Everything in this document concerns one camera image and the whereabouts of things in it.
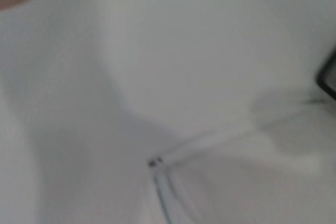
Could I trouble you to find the clear white glasses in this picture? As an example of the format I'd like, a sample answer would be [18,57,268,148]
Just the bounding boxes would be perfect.
[146,126,325,224]

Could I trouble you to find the black glasses case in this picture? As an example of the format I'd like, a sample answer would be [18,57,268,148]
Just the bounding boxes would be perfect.
[316,50,336,102]

